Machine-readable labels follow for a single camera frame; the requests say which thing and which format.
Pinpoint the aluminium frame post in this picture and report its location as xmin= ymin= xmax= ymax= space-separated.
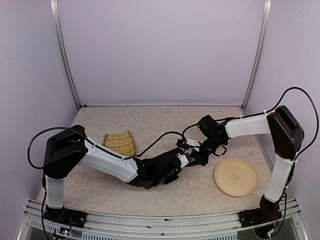
xmin=241 ymin=0 xmax=272 ymax=111
xmin=50 ymin=0 xmax=82 ymax=111

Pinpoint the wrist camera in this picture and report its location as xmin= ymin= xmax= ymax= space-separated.
xmin=177 ymin=152 xmax=193 ymax=168
xmin=176 ymin=138 xmax=201 ymax=151

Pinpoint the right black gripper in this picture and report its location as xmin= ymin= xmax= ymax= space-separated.
xmin=189 ymin=136 xmax=224 ymax=166

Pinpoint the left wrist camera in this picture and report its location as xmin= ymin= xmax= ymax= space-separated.
xmin=177 ymin=152 xmax=193 ymax=168

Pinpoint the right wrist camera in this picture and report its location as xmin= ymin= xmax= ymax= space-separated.
xmin=176 ymin=138 xmax=201 ymax=151

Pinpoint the beige round plate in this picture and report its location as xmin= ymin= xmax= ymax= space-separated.
xmin=214 ymin=158 xmax=257 ymax=198

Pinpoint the left aluminium frame post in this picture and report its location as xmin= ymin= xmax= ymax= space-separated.
xmin=50 ymin=0 xmax=82 ymax=111

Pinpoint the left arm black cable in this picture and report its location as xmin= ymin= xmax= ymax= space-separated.
xmin=27 ymin=127 xmax=183 ymax=170

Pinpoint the black zippered tool case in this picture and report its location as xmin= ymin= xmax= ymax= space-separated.
xmin=145 ymin=147 xmax=183 ymax=175

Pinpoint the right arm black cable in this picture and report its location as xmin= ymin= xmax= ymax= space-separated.
xmin=214 ymin=86 xmax=318 ymax=161

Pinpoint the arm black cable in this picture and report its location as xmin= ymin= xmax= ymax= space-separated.
xmin=27 ymin=127 xmax=183 ymax=170
xmin=214 ymin=86 xmax=318 ymax=161

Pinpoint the front aluminium rail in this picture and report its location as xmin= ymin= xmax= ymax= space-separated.
xmin=14 ymin=196 xmax=310 ymax=240

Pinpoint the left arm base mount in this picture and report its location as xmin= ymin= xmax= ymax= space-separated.
xmin=43 ymin=206 xmax=88 ymax=229

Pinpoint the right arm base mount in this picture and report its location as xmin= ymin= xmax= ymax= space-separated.
xmin=238 ymin=194 xmax=283 ymax=228

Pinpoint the right aluminium frame post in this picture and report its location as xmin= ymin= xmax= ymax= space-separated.
xmin=241 ymin=0 xmax=272 ymax=111

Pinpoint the woven bamboo tray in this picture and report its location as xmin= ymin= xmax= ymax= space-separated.
xmin=102 ymin=130 xmax=137 ymax=157

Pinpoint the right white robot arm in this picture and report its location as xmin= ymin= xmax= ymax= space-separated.
xmin=191 ymin=105 xmax=305 ymax=203

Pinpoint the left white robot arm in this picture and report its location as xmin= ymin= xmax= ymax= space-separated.
xmin=43 ymin=125 xmax=189 ymax=223

